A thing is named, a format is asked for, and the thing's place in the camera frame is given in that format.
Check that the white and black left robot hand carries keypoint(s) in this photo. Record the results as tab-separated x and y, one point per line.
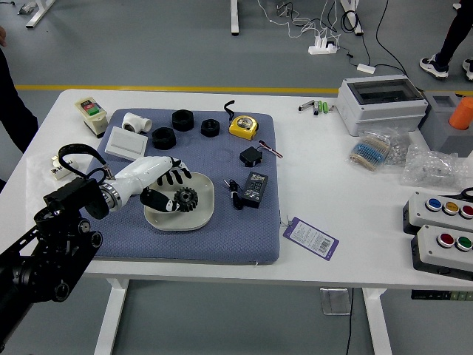
144	172

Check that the large black gear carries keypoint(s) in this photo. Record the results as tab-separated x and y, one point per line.
187	199

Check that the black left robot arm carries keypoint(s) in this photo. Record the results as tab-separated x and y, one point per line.
48	240

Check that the large black hex nut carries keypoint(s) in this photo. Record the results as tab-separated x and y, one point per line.
182	120
163	138

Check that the small black hex nut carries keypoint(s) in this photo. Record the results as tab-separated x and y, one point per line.
210	128

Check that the silver box under table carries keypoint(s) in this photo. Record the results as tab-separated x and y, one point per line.
335	301

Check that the grey distribution box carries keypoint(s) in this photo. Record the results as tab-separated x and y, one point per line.
380	109

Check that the three-button control box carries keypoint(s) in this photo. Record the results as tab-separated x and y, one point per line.
421	214

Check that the two-button control box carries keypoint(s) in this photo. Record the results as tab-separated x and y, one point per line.
432	251

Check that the white pipe tee fitting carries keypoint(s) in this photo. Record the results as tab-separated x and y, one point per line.
136	122

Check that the white square plate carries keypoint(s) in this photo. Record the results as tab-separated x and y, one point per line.
199	218

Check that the white labelled lamp holder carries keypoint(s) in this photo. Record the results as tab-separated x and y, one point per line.
58	173

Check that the blue-grey cushion mat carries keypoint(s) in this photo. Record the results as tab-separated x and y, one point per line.
207	240

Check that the yellow tape measure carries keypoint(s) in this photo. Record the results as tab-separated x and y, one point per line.
242	127

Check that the black digital panel meter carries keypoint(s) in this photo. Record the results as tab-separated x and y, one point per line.
255	188

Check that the person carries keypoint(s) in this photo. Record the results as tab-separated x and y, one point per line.
13	111
452	37

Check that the purple barcode tag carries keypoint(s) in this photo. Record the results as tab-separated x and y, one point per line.
310	238

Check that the white background table leg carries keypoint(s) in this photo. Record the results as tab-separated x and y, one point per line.
38	13
235	16
353	16

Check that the white power strip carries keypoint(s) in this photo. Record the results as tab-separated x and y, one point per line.
321	49

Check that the bag of resistors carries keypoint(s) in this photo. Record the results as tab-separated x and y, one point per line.
369	149

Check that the white power adapter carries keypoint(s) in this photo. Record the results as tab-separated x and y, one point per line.
366	68

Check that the bag of screws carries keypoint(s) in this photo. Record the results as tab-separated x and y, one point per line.
399	148

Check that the bubble wrap bag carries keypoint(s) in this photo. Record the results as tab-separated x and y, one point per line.
432	166

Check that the grey block holder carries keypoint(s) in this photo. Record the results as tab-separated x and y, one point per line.
436	133

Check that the black table control panel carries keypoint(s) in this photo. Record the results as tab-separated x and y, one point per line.
439	295

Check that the orange cylinder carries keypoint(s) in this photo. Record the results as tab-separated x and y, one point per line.
462	112

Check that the black scissors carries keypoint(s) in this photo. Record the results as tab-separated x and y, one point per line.
467	193

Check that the white wall switch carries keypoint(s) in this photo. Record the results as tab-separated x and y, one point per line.
125	144

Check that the beige red-green push switch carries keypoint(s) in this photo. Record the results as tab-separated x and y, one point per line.
91	115

